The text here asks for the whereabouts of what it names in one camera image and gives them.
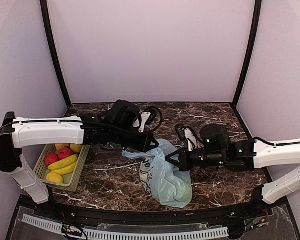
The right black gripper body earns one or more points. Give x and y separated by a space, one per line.
187 164

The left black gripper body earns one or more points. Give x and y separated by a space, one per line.
140 145

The light blue plastic bag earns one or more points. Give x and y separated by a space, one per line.
159 177

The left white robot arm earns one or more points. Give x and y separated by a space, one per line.
124 125

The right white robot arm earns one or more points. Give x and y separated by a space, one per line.
214 149

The green fruit in bag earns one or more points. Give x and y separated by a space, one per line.
183 193

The orange fruit in basket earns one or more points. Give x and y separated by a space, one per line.
60 146

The yellow pear in basket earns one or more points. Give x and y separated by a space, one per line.
76 148

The lower yellow banana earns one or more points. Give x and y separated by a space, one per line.
66 170

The yellow banana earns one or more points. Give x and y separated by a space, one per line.
63 163
66 170

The red apple right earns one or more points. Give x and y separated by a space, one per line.
65 153

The red apple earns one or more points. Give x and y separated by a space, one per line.
65 153
51 159

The green perforated plastic basket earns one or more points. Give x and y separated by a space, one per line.
71 181

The upper yellow banana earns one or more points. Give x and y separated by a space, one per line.
63 163

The red apple left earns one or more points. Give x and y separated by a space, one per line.
51 159

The yellow lemon in basket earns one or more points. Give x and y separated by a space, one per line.
54 178

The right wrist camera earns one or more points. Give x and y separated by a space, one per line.
187 135

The black front table rail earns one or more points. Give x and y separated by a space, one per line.
234 216

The white slotted cable duct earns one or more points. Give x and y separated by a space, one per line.
127 232

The right black frame post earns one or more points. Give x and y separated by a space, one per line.
248 53

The black frame post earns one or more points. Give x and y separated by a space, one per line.
53 52
248 53

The left black frame post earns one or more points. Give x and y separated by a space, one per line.
53 52

